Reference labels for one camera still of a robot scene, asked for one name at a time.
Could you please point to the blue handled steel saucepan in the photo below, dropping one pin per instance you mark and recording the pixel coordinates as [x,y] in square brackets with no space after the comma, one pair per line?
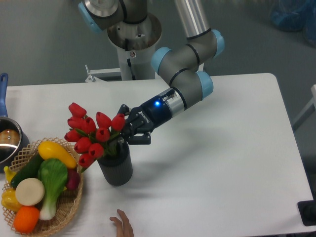
[12,137]

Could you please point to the woven wicker basket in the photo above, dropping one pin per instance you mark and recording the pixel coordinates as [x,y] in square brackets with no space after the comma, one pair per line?
[67,203]

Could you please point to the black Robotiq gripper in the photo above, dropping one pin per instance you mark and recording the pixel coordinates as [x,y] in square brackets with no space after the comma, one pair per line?
[141,121]

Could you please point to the dark green cucumber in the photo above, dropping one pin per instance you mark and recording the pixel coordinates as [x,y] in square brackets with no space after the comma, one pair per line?
[29,170]

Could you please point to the black device at table edge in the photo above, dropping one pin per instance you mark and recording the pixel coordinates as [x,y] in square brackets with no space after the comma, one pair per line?
[307,210]

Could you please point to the red tulip bouquet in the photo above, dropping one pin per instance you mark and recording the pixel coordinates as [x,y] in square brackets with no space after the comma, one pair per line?
[94,139]

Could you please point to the white metal base frame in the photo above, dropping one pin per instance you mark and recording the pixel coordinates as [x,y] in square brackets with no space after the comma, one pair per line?
[118,74]

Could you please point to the white furniture leg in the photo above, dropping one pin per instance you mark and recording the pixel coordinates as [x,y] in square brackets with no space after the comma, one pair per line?
[306,112]

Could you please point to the person's bare hand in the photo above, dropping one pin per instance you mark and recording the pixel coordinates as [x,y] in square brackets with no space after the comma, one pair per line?
[122,224]

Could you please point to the round cream bun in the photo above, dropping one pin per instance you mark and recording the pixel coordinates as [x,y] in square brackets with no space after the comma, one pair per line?
[30,192]

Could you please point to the blue plastic bag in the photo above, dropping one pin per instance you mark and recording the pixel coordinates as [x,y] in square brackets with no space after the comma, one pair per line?
[295,16]

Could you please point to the yellow bell pepper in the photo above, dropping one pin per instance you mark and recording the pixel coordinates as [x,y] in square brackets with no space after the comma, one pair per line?
[9,200]

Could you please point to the orange fruit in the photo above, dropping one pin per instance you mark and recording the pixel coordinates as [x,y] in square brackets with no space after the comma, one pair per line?
[26,219]

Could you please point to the green bok choy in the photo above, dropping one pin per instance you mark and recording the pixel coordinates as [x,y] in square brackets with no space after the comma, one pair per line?
[54,175]

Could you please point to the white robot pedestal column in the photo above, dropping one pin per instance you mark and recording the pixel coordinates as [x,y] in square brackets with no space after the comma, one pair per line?
[136,44]

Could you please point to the yellow squash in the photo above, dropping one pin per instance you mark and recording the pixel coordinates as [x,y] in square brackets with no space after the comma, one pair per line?
[50,149]

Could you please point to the yellow banana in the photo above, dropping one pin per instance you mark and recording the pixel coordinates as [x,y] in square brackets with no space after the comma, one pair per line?
[9,174]

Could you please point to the dark grey ribbed vase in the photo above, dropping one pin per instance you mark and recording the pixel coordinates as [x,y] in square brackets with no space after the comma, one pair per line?
[117,170]

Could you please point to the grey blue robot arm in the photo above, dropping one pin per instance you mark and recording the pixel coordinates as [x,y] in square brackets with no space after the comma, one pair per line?
[179,69]

